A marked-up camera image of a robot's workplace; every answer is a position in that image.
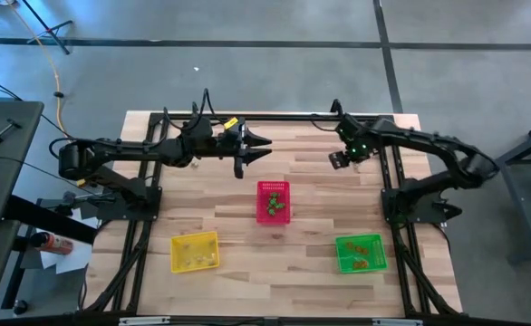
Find orange bottle with black cap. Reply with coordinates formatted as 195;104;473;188
28;230;74;256

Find white paper sheets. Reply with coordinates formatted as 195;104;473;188
38;206;100;275

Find yellow plastic basket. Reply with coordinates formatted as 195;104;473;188
169;230;221;274

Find green plastic basket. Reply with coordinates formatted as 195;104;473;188
334;233;389;275

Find black aluminium table frame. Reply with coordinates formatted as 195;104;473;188
77;110;464;319

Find black metal bar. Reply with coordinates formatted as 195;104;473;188
2;194;99;245

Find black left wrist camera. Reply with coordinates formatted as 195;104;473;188
217;116;244;137

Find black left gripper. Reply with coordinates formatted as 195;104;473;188
190;118;274;179

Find black floor cables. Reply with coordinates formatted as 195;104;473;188
0;72;74;141

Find black tripod legs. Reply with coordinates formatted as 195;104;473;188
20;0;75;56

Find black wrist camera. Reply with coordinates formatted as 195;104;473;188
217;116;244;137
335;112;361;142

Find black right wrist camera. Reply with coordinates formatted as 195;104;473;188
335;112;361;142

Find grey metal cart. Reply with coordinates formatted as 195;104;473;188
473;115;531;266

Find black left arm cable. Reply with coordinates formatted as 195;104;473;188
161;88;228;137

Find dark grey side table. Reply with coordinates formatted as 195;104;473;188
0;99;45;321

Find red plastic basket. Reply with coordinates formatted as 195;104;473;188
255;180;292;226

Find yellow floor cable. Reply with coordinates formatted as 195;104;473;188
6;0;88;187

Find black cable bundle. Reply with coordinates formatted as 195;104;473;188
391;224;461;317
83;220;153;314

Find white metal hinge plate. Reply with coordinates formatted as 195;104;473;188
118;316;171;326
372;318;424;326

